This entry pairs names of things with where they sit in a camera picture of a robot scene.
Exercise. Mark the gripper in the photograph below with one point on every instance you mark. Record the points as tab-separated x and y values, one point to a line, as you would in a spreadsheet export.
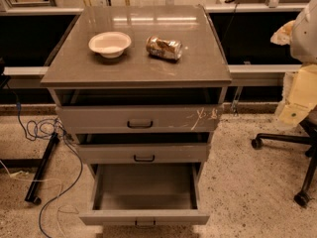
306	39

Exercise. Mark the grey bottom drawer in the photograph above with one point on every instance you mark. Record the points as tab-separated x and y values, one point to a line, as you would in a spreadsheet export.
145	195

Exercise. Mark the grey drawer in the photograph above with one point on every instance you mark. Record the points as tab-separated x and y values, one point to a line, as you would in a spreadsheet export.
139	119
145	195
143	153

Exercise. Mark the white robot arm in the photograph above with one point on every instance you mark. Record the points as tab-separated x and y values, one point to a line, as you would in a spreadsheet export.
300	34

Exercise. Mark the grey top drawer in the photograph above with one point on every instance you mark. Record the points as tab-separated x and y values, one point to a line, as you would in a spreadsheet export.
139	119

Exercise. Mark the grey drawer cabinet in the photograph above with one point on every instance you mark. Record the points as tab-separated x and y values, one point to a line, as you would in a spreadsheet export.
80	77

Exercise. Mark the grey middle drawer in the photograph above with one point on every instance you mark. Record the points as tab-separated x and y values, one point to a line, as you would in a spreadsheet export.
143	153

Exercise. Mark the black office chair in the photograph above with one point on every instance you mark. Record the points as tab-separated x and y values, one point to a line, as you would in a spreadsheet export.
309	124

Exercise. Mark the white paper bowl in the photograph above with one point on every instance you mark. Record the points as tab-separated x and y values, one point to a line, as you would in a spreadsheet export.
109	45

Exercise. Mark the black wheeled table leg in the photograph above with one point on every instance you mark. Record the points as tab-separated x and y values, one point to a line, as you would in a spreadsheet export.
31	195

